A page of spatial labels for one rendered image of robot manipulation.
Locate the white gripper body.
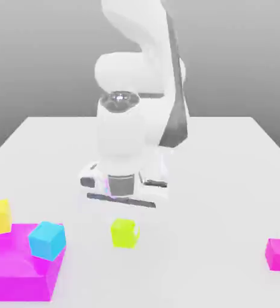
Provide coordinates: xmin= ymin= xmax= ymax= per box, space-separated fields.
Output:
xmin=82 ymin=186 xmax=170 ymax=212

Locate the small lime cube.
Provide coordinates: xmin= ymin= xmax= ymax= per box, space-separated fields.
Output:
xmin=110 ymin=218 xmax=141 ymax=249

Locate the small cyan cube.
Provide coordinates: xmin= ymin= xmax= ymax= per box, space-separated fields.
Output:
xmin=28 ymin=221 xmax=67 ymax=262

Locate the large magenta box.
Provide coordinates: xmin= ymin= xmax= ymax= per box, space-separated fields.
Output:
xmin=0 ymin=223 xmax=66 ymax=303

